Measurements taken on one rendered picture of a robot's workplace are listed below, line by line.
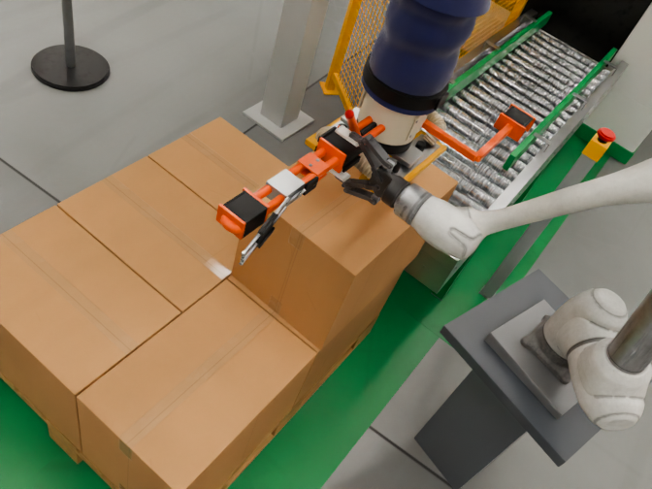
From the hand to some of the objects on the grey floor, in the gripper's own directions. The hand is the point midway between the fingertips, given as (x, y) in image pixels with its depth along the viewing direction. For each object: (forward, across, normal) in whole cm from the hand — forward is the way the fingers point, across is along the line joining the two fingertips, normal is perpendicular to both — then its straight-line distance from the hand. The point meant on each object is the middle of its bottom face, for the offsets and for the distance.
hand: (338, 150), depth 155 cm
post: (-48, +123, +119) cm, 178 cm away
